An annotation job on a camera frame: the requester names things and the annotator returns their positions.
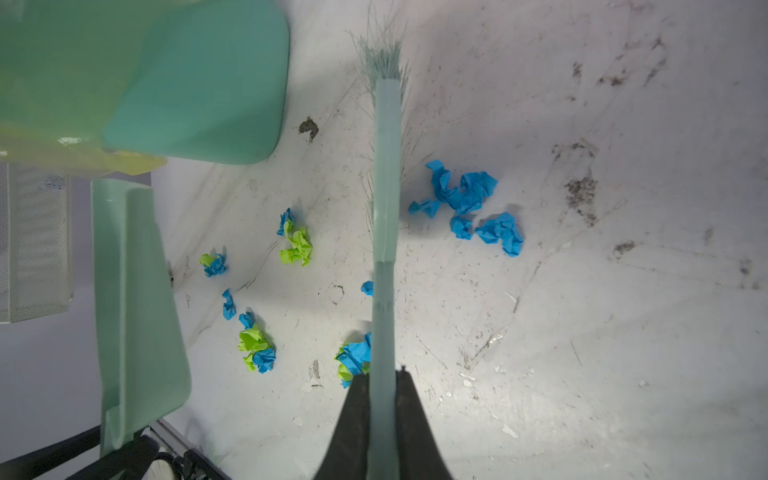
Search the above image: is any green hand brush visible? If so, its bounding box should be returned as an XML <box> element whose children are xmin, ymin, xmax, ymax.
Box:
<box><xmin>355</xmin><ymin>25</ymin><xmax>408</xmax><ymax>479</ymax></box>

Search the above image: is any blue green scrap centre bottom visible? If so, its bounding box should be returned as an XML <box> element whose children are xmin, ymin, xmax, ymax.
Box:
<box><xmin>335</xmin><ymin>333</ymin><xmax>371</xmax><ymax>388</ymax></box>

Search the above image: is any green plastic dustpan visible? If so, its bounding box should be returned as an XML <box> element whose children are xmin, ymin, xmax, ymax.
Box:
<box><xmin>91</xmin><ymin>178</ymin><xmax>191</xmax><ymax>456</ymax></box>

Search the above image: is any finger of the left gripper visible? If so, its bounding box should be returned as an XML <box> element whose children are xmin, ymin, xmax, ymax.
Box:
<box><xmin>68</xmin><ymin>436</ymin><xmax>160</xmax><ymax>480</ymax></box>
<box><xmin>1</xmin><ymin>425</ymin><xmax>101</xmax><ymax>480</ymax></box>

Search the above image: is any green blue scrap centre top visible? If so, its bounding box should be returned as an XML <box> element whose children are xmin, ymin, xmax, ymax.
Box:
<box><xmin>277</xmin><ymin>208</ymin><xmax>313</xmax><ymax>267</ymax></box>

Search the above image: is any blue paper scrap cluster right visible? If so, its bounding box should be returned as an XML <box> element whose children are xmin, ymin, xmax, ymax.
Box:
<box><xmin>407</xmin><ymin>160</ymin><xmax>524</xmax><ymax>257</ymax></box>

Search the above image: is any blue scrap far left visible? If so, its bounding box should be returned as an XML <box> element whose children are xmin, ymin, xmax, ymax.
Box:
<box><xmin>199</xmin><ymin>252</ymin><xmax>237</xmax><ymax>320</ymax></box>

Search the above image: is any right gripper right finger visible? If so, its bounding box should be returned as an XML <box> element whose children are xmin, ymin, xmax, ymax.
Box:
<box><xmin>395</xmin><ymin>368</ymin><xmax>453</xmax><ymax>480</ymax></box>

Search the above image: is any small blue scrap centre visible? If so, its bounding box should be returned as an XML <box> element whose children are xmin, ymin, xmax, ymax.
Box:
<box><xmin>361</xmin><ymin>280</ymin><xmax>374</xmax><ymax>296</ymax></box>

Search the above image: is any green blue scrap left bottom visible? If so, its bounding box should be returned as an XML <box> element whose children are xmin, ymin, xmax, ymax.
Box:
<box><xmin>238</xmin><ymin>311</ymin><xmax>276</xmax><ymax>374</ymax></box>

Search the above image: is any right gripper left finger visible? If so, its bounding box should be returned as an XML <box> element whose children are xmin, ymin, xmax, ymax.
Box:
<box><xmin>314</xmin><ymin>375</ymin><xmax>370</xmax><ymax>480</ymax></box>

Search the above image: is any green trash bin with bag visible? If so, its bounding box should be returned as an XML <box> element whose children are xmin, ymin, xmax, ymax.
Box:
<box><xmin>1</xmin><ymin>0</ymin><xmax>290</xmax><ymax>176</ymax></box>

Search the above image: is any lower white mesh shelf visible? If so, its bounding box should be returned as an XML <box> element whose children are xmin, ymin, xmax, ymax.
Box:
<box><xmin>1</xmin><ymin>163</ymin><xmax>73</xmax><ymax>324</ymax></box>

